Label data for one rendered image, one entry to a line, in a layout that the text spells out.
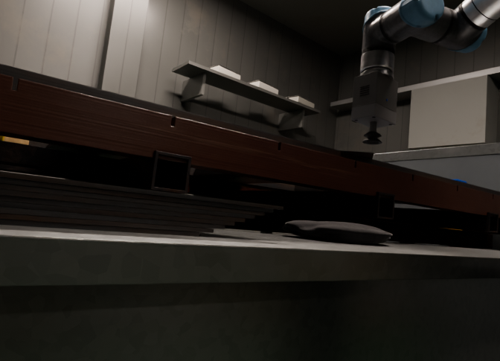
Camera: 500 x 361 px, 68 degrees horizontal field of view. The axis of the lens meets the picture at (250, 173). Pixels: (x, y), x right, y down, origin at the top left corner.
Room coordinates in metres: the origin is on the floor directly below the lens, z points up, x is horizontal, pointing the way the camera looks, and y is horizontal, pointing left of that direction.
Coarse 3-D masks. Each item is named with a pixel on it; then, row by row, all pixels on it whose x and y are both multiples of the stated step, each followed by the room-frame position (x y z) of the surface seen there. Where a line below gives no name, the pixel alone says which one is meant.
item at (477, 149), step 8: (480, 144) 1.34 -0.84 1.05; (488, 144) 1.32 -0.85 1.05; (496, 144) 1.30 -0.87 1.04; (400, 152) 1.62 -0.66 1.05; (408, 152) 1.59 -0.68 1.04; (416, 152) 1.56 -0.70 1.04; (424, 152) 1.53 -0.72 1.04; (432, 152) 1.50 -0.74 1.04; (440, 152) 1.47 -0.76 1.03; (448, 152) 1.44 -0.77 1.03; (456, 152) 1.41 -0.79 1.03; (464, 152) 1.39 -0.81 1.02; (472, 152) 1.36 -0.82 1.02; (480, 152) 1.34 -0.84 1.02; (488, 152) 1.32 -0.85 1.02; (496, 152) 1.30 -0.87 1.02; (384, 160) 1.69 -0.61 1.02; (392, 160) 1.65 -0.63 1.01; (400, 160) 1.62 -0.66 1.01
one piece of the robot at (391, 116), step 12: (372, 72) 0.80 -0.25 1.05; (384, 72) 0.80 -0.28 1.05; (360, 84) 0.82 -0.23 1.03; (372, 84) 0.79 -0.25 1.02; (384, 84) 0.80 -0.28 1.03; (396, 84) 0.83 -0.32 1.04; (360, 96) 0.82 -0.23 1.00; (372, 96) 0.79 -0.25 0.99; (384, 96) 0.80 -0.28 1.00; (396, 96) 0.83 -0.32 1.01; (360, 108) 0.81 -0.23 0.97; (372, 108) 0.79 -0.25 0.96; (384, 108) 0.80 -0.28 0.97; (396, 108) 0.83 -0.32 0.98; (360, 120) 0.83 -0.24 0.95; (372, 120) 0.82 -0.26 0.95; (384, 120) 0.81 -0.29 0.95
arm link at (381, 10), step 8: (376, 8) 0.81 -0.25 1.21; (384, 8) 0.80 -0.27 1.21; (368, 16) 0.82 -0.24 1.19; (376, 16) 0.81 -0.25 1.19; (368, 24) 0.82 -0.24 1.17; (376, 24) 0.79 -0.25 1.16; (368, 32) 0.82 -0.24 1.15; (376, 32) 0.80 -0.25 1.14; (368, 40) 0.82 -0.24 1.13; (376, 40) 0.80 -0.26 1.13; (384, 40) 0.80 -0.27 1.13; (368, 48) 0.82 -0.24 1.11; (376, 48) 0.80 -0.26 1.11; (384, 48) 0.80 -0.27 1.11; (392, 48) 0.81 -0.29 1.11
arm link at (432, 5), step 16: (416, 0) 0.69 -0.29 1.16; (432, 0) 0.69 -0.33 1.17; (384, 16) 0.77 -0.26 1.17; (400, 16) 0.72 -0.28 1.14; (416, 16) 0.70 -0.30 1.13; (432, 16) 0.69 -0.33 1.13; (448, 16) 0.73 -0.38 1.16; (384, 32) 0.78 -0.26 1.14; (400, 32) 0.75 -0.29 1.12; (416, 32) 0.74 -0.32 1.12; (432, 32) 0.74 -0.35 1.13
